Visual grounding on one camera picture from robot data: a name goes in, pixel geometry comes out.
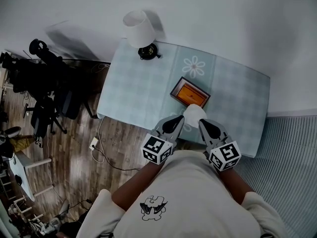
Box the white cloth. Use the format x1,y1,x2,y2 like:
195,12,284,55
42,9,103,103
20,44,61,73
182,103,208,129

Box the white side table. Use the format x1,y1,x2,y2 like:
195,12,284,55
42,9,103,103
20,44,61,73
8,149,53,203

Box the black office chair with headrest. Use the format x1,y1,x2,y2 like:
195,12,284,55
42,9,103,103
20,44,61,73
28,38,83,120

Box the white shade table lamp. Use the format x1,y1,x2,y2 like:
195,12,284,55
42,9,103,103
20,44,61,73
122,9,162,60

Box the person's left forearm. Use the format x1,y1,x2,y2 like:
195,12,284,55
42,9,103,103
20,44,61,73
111,161,164,212

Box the white power strip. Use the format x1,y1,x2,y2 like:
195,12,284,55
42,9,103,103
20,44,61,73
89,136,100,151

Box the dark box with orange insert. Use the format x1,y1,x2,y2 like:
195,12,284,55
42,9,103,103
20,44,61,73
169,76,211,109

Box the black floor cable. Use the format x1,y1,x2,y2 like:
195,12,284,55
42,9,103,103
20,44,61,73
92,146,141,171

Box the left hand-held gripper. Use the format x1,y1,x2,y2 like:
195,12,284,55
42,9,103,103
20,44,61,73
141,115,186,165

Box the person's right forearm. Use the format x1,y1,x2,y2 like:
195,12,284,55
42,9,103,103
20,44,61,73
218,168,256,205

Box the white printed shirt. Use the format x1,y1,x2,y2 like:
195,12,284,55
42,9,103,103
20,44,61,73
76,148,289,238

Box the white power cable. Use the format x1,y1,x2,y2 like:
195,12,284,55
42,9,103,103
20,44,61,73
93,116,106,164

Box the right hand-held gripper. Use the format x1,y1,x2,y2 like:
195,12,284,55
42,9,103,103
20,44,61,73
198,119,242,172

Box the light blue checked tablecloth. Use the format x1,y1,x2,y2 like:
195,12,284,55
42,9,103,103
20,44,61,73
96,39,271,158

